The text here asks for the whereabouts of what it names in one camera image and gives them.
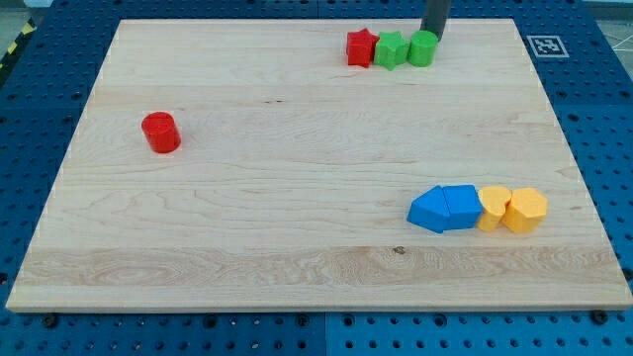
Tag light wooden board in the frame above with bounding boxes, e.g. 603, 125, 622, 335
7, 19, 632, 312

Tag blue triangle block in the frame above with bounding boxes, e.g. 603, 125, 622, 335
407, 186, 450, 233

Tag red star block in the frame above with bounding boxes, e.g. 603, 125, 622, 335
345, 28, 380, 68

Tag blue cube block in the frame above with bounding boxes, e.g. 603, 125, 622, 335
442, 184, 483, 230

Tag green star block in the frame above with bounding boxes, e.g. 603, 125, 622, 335
373, 31, 409, 70

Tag red cylinder block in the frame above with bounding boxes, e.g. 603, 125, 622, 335
140, 112, 181, 153

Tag green cylinder block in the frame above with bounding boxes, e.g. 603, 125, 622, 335
407, 31, 438, 67

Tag yellow heart block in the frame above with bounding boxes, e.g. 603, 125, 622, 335
476, 186, 512, 232

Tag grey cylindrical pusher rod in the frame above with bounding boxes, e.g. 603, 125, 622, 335
420, 0, 452, 41

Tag yellow hexagon block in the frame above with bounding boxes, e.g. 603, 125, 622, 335
501, 188, 548, 233

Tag white fiducial marker tag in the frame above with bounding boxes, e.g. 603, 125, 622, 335
527, 35, 569, 58

